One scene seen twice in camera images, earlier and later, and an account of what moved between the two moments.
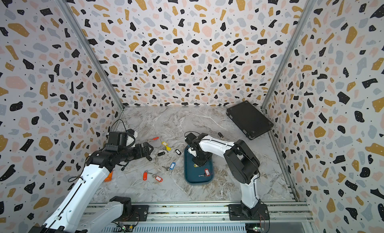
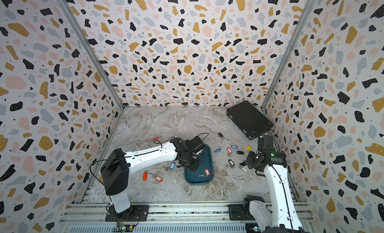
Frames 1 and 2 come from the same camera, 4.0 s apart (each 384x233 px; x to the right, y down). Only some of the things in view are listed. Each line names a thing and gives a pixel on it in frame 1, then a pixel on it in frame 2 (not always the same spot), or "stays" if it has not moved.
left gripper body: (138, 153) -> (192, 163)
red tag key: (157, 178) stays
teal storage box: (194, 174) stays
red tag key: (206, 174) stays
